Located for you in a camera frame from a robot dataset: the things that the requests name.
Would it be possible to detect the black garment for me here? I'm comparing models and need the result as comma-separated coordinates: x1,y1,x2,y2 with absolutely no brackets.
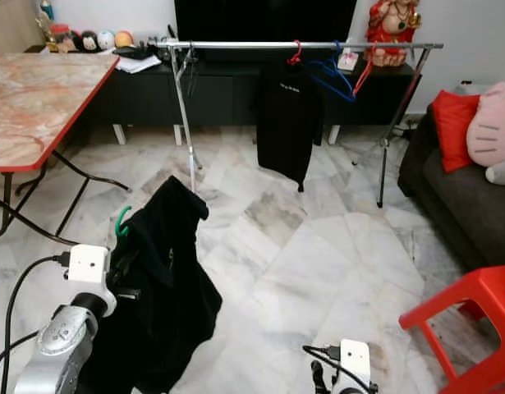
80,174,225,394

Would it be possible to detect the green plastic clothes hanger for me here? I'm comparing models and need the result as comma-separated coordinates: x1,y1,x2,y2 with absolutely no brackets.
112,204,132,240

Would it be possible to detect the blue plastic clothes hanger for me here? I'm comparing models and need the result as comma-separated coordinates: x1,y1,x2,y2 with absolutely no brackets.
305,40,358,103

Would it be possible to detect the red plastic clothes hanger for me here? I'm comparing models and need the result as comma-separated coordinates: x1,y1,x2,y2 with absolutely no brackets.
352,42,377,96
287,39,305,67

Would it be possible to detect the red plastic stool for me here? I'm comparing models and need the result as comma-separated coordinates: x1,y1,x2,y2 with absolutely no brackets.
399,263,505,394

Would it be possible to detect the marble top folding table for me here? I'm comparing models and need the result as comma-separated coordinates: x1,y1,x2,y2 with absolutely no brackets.
0,53,131,247

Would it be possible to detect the dark brown fabric sofa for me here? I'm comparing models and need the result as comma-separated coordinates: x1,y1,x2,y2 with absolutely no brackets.
397,101,505,273

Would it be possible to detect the white paper stack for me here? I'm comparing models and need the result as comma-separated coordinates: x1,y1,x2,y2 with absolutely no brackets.
116,55,163,76

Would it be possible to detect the black low tv cabinet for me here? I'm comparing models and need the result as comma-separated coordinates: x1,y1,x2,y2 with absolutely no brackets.
26,44,418,146

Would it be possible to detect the black printed t-shirt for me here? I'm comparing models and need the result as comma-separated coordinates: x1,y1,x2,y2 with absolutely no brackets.
254,62,326,193

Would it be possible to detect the black remote control caddy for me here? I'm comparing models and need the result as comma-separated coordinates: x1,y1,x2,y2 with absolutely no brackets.
115,35,178,62

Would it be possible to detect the black round toy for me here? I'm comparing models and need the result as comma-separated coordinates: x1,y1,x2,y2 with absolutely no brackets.
79,30,99,53

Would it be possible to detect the white round toy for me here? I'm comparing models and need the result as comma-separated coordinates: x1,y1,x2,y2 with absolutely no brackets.
96,30,117,51

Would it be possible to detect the orange round toy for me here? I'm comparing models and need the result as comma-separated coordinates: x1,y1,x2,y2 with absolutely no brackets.
113,30,135,49

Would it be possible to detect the silver metal clothes rack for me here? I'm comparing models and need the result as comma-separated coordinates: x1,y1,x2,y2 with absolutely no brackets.
158,39,444,209

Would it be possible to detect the light wooden door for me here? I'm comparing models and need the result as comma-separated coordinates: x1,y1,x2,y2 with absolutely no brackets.
0,0,44,55

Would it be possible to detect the black flat screen television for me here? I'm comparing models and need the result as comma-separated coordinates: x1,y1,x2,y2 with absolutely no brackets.
174,0,359,44

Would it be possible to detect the pink cat face cushion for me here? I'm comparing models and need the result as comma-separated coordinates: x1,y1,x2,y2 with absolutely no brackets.
465,80,505,170

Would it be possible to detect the white tissue box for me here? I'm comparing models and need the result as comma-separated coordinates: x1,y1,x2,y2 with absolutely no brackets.
336,48,359,73

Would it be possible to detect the red laughing buddha figurine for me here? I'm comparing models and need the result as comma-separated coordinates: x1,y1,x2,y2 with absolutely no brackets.
364,0,425,67

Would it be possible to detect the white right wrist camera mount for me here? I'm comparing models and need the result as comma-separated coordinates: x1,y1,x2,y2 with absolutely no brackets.
337,338,373,392

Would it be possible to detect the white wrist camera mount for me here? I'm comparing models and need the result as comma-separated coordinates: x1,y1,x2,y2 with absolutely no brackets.
337,338,373,392
67,243,112,318

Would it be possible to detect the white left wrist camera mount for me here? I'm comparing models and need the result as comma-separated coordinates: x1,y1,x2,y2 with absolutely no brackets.
67,243,112,318

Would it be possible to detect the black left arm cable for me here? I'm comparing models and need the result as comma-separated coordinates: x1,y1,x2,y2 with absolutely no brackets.
0,252,73,394

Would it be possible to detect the black wire clothes hanger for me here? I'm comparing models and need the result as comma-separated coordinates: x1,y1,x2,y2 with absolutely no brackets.
183,45,200,97

